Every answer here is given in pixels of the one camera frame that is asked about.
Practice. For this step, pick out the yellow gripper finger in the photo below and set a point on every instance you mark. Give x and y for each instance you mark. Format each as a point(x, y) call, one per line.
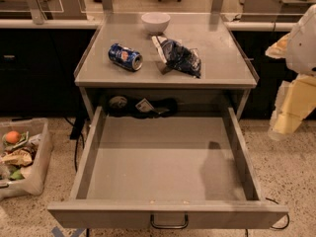
point(295, 101)
point(278, 49)

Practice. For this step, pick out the blue chip bag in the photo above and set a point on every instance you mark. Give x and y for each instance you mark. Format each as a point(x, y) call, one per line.
point(178, 57)

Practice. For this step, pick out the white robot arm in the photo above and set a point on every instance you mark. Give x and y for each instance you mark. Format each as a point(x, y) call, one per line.
point(301, 48)

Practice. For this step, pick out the grey open top drawer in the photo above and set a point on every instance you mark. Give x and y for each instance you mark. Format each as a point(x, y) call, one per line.
point(132, 168)

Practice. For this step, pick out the grey cabinet table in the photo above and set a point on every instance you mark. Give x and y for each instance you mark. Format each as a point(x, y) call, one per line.
point(222, 63)

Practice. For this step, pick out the white bowl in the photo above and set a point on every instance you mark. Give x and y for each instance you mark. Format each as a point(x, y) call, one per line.
point(155, 22)

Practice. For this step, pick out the blue soda can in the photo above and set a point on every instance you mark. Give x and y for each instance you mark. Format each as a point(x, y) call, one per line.
point(125, 57)

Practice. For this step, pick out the black bundle under tabletop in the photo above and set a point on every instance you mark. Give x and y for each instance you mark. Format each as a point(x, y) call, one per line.
point(123, 106)

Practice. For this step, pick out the clear plastic storage bin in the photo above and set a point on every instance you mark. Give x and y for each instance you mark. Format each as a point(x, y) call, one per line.
point(24, 164)

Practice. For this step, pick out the orange fruit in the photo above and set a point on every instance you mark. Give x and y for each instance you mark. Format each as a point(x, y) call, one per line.
point(13, 137)

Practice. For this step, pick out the black metal drawer handle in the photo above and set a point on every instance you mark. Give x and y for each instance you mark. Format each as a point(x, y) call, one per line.
point(169, 222)

